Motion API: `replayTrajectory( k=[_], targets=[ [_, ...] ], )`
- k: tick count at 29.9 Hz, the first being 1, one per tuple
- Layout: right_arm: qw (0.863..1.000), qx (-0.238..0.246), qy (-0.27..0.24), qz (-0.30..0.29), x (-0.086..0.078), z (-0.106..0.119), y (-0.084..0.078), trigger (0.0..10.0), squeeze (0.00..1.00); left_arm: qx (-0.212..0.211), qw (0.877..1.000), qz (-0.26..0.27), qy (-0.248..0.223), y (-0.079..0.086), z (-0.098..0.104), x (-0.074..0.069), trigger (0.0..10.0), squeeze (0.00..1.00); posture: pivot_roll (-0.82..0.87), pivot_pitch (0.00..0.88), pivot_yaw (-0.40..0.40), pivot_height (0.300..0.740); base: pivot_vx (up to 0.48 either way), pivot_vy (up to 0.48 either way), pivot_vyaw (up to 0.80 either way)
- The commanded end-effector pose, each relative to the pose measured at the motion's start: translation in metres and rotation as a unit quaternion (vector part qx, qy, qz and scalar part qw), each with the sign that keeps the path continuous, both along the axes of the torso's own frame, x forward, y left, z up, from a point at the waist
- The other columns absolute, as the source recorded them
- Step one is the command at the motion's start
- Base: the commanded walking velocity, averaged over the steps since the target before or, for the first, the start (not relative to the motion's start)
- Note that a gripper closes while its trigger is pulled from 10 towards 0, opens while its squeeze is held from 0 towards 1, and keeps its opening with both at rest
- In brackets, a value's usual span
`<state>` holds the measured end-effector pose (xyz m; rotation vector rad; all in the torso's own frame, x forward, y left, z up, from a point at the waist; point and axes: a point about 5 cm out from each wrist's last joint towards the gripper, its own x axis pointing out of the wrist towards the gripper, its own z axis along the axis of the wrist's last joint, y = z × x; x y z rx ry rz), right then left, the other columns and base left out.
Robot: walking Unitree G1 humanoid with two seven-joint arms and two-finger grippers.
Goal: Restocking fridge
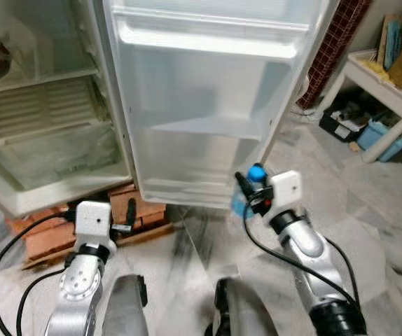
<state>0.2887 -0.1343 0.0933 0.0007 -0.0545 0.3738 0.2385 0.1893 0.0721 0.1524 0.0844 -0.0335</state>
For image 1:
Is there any blue capped plastic bottle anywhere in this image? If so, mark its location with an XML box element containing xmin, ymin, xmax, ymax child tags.
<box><xmin>229</xmin><ymin>163</ymin><xmax>268</xmax><ymax>219</ymax></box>

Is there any silver fridge door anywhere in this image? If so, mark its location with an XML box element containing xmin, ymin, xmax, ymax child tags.
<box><xmin>103</xmin><ymin>0</ymin><xmax>342</xmax><ymax>209</ymax></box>

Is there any silver mini fridge body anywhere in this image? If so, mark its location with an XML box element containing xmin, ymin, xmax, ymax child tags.
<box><xmin>0</xmin><ymin>0</ymin><xmax>136</xmax><ymax>218</ymax></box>

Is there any white fridge shelf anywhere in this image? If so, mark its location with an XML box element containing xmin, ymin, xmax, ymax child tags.
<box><xmin>0</xmin><ymin>66</ymin><xmax>101</xmax><ymax>95</ymax></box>

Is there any red brick stack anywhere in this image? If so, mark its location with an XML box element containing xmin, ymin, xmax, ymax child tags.
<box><xmin>106</xmin><ymin>183</ymin><xmax>167</xmax><ymax>229</ymax></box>
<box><xmin>5</xmin><ymin>209</ymin><xmax>77</xmax><ymax>264</ymax></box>

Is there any grey left robot leg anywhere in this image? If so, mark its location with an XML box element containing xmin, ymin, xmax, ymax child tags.
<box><xmin>102</xmin><ymin>274</ymin><xmax>150</xmax><ymax>336</ymax></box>

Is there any grey robot leg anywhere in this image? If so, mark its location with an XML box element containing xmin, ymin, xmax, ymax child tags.
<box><xmin>212</xmin><ymin>278</ymin><xmax>272</xmax><ymax>336</ymax></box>
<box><xmin>102</xmin><ymin>274</ymin><xmax>150</xmax><ymax>336</ymax></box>

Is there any clear crisper drawer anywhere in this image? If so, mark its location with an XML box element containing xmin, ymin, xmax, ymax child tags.
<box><xmin>0</xmin><ymin>125</ymin><xmax>129</xmax><ymax>194</ymax></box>

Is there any black storage box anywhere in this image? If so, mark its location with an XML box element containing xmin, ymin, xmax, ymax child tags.
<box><xmin>319</xmin><ymin>105</ymin><xmax>370</xmax><ymax>145</ymax></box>

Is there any grey right robot leg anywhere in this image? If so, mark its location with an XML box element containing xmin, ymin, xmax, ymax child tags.
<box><xmin>212</xmin><ymin>278</ymin><xmax>272</xmax><ymax>336</ymax></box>

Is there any blue plastic box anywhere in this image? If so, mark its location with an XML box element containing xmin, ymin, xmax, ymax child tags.
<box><xmin>359</xmin><ymin>119</ymin><xmax>402</xmax><ymax>162</ymax></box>

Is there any white side table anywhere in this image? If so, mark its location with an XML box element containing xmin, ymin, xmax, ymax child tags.
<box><xmin>338</xmin><ymin>50</ymin><xmax>402</xmax><ymax>164</ymax></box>

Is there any wide red tiled pillar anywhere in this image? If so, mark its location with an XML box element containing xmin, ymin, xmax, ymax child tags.
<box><xmin>303</xmin><ymin>0</ymin><xmax>370</xmax><ymax>110</ymax></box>

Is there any stack of books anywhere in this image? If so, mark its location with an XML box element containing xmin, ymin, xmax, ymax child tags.
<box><xmin>377</xmin><ymin>14</ymin><xmax>402</xmax><ymax>71</ymax></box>

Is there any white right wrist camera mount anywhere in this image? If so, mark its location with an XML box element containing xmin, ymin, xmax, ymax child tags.
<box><xmin>270</xmin><ymin>171</ymin><xmax>304</xmax><ymax>211</ymax></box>

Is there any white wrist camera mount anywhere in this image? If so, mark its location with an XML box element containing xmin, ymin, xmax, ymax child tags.
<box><xmin>75</xmin><ymin>201</ymin><xmax>113</xmax><ymax>243</ymax></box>
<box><xmin>270</xmin><ymin>171</ymin><xmax>304</xmax><ymax>211</ymax></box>

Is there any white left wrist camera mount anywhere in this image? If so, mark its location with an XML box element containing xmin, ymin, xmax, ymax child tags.
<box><xmin>75</xmin><ymin>201</ymin><xmax>113</xmax><ymax>243</ymax></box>

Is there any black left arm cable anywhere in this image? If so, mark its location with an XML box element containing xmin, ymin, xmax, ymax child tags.
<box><xmin>0</xmin><ymin>210</ymin><xmax>79</xmax><ymax>336</ymax></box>

